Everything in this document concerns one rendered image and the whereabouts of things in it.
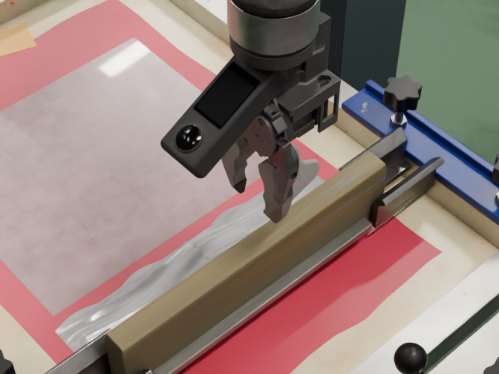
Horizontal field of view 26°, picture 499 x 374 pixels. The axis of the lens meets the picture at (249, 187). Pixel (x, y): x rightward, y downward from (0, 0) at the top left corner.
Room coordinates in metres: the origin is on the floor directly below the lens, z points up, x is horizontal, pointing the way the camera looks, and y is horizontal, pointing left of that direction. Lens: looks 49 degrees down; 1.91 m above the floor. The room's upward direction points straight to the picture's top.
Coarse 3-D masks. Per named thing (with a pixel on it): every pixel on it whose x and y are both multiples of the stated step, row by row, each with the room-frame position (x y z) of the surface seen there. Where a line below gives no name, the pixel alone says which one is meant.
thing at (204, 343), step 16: (368, 224) 0.75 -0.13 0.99; (336, 240) 0.73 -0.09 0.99; (352, 240) 0.73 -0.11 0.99; (320, 256) 0.70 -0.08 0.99; (288, 272) 0.68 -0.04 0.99; (304, 272) 0.68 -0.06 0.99; (272, 288) 0.66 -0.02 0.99; (288, 288) 0.67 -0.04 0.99; (256, 304) 0.64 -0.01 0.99; (224, 320) 0.62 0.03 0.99; (240, 320) 0.62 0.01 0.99; (208, 336) 0.60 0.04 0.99; (224, 336) 0.61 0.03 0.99; (192, 352) 0.58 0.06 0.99; (160, 368) 0.57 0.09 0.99; (176, 368) 0.57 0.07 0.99
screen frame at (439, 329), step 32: (0, 0) 1.14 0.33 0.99; (32, 0) 1.17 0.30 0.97; (192, 0) 1.14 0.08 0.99; (224, 0) 1.14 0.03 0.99; (224, 32) 1.09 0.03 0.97; (352, 128) 0.92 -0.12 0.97; (448, 192) 0.80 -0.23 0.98; (480, 224) 0.77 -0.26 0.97; (480, 288) 0.67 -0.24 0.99; (416, 320) 0.63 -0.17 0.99; (448, 320) 0.63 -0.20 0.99; (480, 320) 0.64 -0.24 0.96; (384, 352) 0.59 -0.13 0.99
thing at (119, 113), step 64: (0, 64) 1.05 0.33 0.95; (64, 64) 1.05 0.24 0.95; (128, 64) 1.05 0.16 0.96; (192, 64) 1.05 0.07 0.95; (64, 128) 0.93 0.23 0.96; (128, 128) 0.93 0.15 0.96; (192, 192) 0.83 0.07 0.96; (256, 192) 0.83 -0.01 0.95; (384, 256) 0.74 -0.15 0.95; (320, 320) 0.65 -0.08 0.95
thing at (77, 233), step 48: (0, 96) 0.99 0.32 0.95; (0, 144) 0.91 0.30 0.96; (48, 144) 0.91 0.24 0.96; (0, 192) 0.83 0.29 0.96; (48, 192) 0.83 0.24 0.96; (96, 192) 0.83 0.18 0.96; (0, 240) 0.76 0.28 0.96; (48, 240) 0.76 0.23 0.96; (96, 240) 0.76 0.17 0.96; (144, 240) 0.76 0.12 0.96; (0, 288) 0.69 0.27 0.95; (48, 288) 0.69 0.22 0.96; (96, 288) 0.69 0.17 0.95; (48, 336) 0.63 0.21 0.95; (240, 336) 0.63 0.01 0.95; (288, 336) 0.63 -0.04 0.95
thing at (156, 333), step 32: (320, 192) 0.74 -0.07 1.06; (352, 192) 0.74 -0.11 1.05; (288, 224) 0.70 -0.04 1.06; (320, 224) 0.71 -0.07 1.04; (352, 224) 0.75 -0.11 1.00; (224, 256) 0.65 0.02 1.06; (256, 256) 0.66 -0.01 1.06; (288, 256) 0.68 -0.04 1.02; (192, 288) 0.62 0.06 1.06; (224, 288) 0.63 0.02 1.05; (256, 288) 0.65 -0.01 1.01; (128, 320) 0.58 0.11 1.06; (160, 320) 0.58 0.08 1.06; (192, 320) 0.60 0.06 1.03; (128, 352) 0.55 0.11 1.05; (160, 352) 0.57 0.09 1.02
